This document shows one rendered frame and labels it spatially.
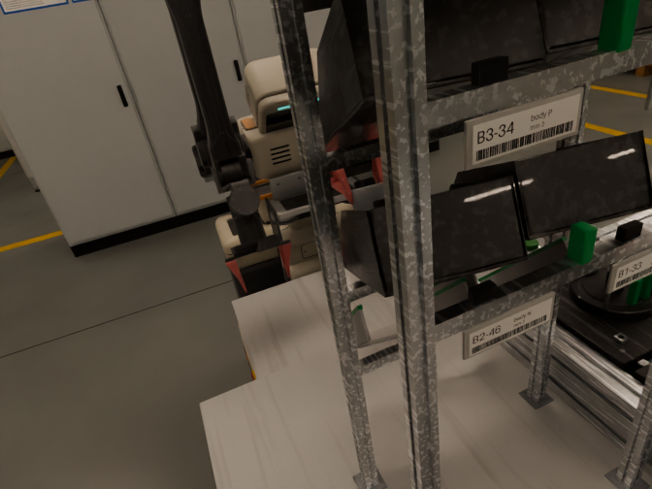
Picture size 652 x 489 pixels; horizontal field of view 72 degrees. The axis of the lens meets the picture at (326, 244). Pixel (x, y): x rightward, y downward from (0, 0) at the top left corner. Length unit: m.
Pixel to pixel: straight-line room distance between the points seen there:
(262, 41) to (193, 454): 2.67
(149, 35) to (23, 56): 0.75
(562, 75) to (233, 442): 0.76
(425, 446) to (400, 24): 0.33
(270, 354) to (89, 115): 2.73
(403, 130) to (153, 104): 3.25
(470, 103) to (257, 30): 3.26
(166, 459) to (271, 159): 1.33
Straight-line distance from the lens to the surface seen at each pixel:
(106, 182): 3.61
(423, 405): 0.38
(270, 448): 0.85
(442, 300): 0.62
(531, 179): 0.45
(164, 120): 3.49
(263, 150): 1.19
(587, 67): 0.34
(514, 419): 0.86
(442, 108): 0.27
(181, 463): 2.03
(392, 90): 0.24
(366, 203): 0.61
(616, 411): 0.83
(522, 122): 0.30
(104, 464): 2.20
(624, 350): 0.85
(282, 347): 1.01
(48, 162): 3.61
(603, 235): 1.17
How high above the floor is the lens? 1.54
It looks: 31 degrees down
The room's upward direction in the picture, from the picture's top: 10 degrees counter-clockwise
